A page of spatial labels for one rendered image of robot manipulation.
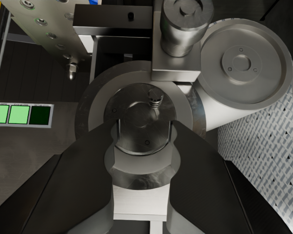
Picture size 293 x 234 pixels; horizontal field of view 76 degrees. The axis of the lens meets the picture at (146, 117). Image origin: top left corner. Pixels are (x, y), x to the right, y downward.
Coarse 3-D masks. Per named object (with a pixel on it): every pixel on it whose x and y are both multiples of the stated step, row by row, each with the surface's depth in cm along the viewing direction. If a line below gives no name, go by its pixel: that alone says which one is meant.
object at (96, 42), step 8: (104, 0) 26; (112, 0) 32; (96, 40) 24; (96, 48) 23; (96, 56) 23; (104, 56) 27; (112, 56) 33; (120, 56) 43; (96, 64) 23; (104, 64) 28; (112, 64) 34; (96, 72) 24
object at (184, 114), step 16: (112, 80) 21; (128, 80) 21; (144, 80) 21; (96, 96) 21; (176, 96) 21; (96, 112) 21; (176, 112) 21; (192, 128) 20; (128, 160) 20; (144, 160) 20; (160, 160) 20
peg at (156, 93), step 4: (152, 88) 17; (156, 88) 17; (148, 92) 17; (152, 92) 17; (156, 92) 17; (160, 92) 17; (148, 96) 17; (152, 96) 17; (156, 96) 17; (160, 96) 17; (148, 100) 18; (152, 100) 17; (156, 100) 17; (160, 100) 17; (148, 104) 19; (152, 104) 18; (156, 104) 18; (160, 104) 19; (152, 108) 19; (156, 108) 19
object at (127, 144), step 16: (112, 96) 20; (128, 96) 19; (144, 96) 19; (112, 112) 19; (128, 112) 20; (144, 112) 19; (160, 112) 19; (128, 128) 19; (144, 128) 19; (160, 128) 19; (128, 144) 18; (144, 144) 18; (160, 144) 18
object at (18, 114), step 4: (12, 108) 54; (16, 108) 54; (20, 108) 54; (24, 108) 54; (28, 108) 54; (12, 112) 54; (16, 112) 54; (20, 112) 54; (24, 112) 54; (12, 116) 54; (16, 116) 54; (20, 116) 54; (24, 116) 54; (12, 120) 54; (16, 120) 54; (20, 120) 54; (24, 120) 54
